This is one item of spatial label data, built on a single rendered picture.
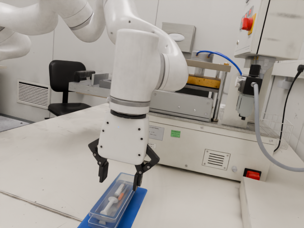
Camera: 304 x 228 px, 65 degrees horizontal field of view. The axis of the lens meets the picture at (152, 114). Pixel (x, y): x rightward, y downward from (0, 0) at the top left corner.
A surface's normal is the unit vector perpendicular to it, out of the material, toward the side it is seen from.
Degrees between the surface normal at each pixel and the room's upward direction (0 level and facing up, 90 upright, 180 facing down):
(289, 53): 90
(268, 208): 0
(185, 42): 90
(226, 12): 90
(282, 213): 0
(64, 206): 0
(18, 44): 78
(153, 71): 88
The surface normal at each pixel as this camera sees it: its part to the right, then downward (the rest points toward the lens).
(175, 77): 0.32, 0.37
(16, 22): -0.31, 0.37
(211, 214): 0.15, -0.96
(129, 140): -0.21, 0.20
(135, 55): 0.04, 0.23
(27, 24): -0.38, 0.57
